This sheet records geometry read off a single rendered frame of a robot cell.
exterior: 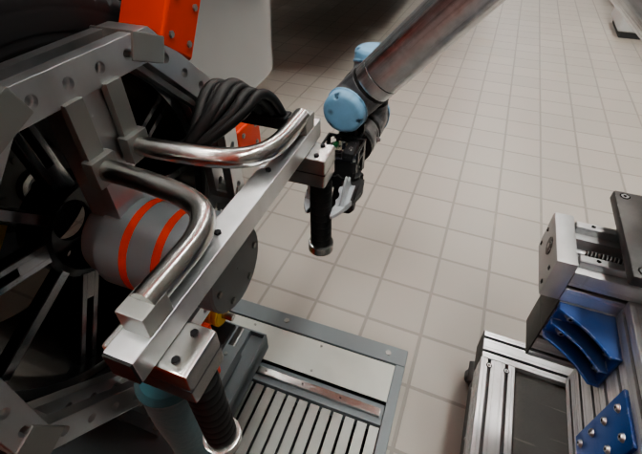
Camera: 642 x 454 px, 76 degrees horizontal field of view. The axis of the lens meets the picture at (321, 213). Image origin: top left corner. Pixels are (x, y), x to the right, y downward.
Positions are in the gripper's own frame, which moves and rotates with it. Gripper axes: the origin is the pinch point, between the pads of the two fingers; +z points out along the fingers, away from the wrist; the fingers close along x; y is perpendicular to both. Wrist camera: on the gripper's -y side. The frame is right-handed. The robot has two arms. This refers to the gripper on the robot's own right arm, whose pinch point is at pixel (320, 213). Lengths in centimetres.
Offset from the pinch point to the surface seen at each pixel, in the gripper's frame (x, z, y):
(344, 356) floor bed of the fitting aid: 1, -19, -75
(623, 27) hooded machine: 145, -427, -73
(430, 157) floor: 9, -158, -83
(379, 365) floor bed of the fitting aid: 12, -20, -75
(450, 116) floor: 14, -212, -83
